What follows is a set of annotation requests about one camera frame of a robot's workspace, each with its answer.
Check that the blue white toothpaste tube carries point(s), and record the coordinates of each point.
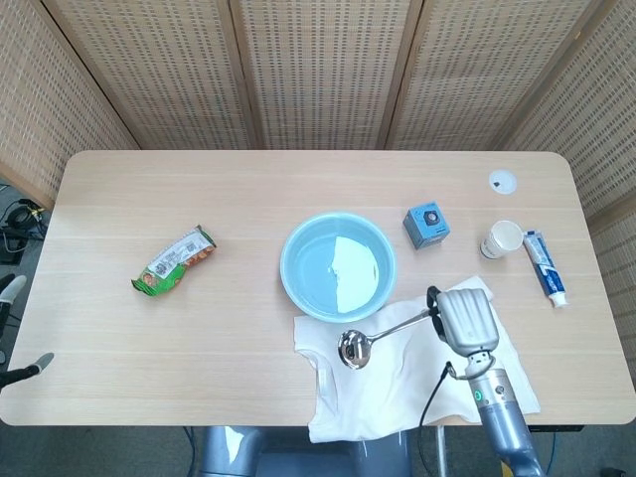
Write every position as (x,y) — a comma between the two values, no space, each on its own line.
(544,266)

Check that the white paper cup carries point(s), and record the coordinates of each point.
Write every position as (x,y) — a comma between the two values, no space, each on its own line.
(499,241)

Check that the green snack packet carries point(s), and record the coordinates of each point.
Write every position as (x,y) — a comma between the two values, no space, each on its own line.
(171,263)

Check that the metal ladle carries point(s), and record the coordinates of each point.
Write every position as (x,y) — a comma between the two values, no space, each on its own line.
(355,348)

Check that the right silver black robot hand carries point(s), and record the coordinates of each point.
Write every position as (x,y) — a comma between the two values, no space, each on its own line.
(467,318)

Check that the metal table leg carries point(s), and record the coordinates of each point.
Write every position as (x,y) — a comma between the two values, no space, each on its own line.
(439,452)

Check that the white cloth shirt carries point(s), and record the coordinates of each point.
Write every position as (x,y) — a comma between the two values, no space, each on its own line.
(377,397)

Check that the small blue cube box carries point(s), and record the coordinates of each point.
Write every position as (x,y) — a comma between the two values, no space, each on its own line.
(426,226)

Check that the black desk control panel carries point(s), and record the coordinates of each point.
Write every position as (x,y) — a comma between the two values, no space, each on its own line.
(556,428)

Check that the left black grey robot hand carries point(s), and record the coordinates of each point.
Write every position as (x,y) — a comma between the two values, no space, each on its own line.
(12,288)

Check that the light blue bowl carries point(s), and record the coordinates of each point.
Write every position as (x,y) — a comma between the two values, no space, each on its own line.
(313,273)

